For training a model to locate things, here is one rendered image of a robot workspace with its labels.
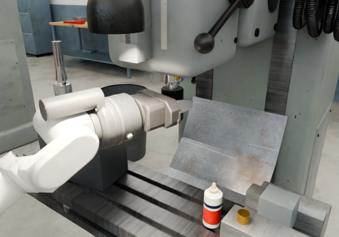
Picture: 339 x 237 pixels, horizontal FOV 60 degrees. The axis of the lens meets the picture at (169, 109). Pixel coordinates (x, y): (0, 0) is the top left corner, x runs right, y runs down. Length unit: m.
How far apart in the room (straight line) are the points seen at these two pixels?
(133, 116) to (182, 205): 0.33
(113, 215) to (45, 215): 1.63
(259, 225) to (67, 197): 0.49
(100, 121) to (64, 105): 0.07
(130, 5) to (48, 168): 0.25
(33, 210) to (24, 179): 1.97
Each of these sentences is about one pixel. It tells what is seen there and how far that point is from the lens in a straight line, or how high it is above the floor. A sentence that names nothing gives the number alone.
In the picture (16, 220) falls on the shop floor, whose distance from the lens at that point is 2.40.
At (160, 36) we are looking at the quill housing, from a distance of 0.49.
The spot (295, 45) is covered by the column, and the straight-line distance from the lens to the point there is 0.88.
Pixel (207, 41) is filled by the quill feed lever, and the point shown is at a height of 1.38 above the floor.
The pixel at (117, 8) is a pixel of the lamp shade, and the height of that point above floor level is 1.43.
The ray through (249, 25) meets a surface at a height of 1.38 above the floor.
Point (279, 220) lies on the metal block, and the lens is 0.60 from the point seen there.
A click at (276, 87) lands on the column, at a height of 1.19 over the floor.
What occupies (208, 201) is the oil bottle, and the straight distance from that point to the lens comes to 0.68.
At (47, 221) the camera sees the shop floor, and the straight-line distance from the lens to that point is 2.31.
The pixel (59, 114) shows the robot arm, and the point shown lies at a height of 1.28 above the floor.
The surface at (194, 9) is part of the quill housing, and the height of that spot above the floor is 1.42.
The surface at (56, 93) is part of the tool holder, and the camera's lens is 0.85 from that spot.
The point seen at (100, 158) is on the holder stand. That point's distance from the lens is 0.78.
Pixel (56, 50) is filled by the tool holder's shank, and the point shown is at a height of 1.31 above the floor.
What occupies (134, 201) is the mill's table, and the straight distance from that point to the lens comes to 0.79.
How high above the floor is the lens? 1.44
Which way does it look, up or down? 21 degrees down
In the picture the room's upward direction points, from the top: straight up
